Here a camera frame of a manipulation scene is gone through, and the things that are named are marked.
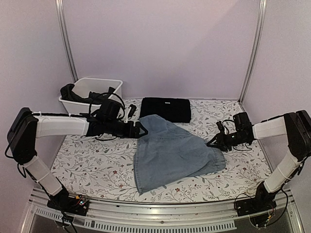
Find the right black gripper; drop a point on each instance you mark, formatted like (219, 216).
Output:
(221, 142)

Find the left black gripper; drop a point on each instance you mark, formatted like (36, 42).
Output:
(129, 134)

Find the black t-shirt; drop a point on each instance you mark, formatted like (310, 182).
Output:
(173, 110)

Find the blue denim garment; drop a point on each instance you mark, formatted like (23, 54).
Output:
(169, 153)

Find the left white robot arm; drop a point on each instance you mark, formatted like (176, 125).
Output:
(30, 131)

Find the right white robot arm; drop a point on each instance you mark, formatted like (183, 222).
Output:
(288, 135)

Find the white plastic laundry bin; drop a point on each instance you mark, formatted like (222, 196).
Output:
(82, 86)

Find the floral patterned table mat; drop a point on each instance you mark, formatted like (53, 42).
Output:
(105, 169)

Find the dark garment in bin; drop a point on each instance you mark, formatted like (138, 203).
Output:
(68, 94)

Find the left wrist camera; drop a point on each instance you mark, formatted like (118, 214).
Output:
(110, 108)

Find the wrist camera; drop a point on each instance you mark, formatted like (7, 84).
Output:
(242, 122)
(110, 108)

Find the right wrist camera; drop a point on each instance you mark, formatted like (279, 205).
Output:
(242, 122)

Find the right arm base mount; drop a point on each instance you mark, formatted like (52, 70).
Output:
(262, 201)

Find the front aluminium rail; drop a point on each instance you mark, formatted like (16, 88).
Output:
(114, 216)

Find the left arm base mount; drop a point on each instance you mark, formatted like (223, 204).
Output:
(64, 202)

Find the right aluminium frame post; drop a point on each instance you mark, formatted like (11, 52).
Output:
(254, 51)

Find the aluminium frame post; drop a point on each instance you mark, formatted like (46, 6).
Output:
(65, 38)
(254, 51)

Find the left aluminium frame post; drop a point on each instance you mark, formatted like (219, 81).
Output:
(65, 38)

